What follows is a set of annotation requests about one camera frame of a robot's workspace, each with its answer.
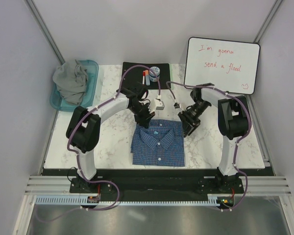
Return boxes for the aluminium extrusion frame rail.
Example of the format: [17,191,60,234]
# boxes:
[25,176,291,196]

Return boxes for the red marker pen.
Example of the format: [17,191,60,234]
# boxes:
[142,70,146,85]

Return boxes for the blue lidded small jar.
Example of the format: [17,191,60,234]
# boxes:
[149,66,160,82]

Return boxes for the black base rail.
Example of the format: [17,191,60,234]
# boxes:
[42,167,274,201]

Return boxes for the white whiteboard black frame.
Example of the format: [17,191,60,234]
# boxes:
[184,37,261,95]

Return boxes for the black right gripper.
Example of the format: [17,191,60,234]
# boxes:
[177,100,210,138]

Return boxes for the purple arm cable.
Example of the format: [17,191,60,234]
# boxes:
[35,65,162,223]
[166,80,253,213]

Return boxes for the black clipboard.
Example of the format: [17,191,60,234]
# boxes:
[122,62,171,90]

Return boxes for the teal plastic bin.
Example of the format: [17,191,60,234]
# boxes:
[49,60,99,112]

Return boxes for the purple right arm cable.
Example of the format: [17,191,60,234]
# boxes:
[166,80,253,213]

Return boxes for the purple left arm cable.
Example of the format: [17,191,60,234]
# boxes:
[35,65,162,223]

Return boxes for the blue checkered long sleeve shirt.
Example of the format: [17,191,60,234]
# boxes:
[130,119,185,167]

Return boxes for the grey crumpled shirt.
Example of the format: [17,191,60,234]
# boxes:
[52,60,89,105]

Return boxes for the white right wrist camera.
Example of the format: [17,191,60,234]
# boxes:
[173,102,184,111]

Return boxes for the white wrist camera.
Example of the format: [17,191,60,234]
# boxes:
[173,102,184,111]
[149,99,165,113]

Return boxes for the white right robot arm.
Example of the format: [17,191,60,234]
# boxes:
[178,83,252,193]

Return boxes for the white slotted cable duct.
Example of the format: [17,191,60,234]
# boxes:
[35,194,229,206]

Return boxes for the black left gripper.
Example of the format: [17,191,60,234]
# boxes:
[128,102,155,129]

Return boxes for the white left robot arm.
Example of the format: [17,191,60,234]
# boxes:
[66,84,155,192]

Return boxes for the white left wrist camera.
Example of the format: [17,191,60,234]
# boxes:
[149,99,165,113]

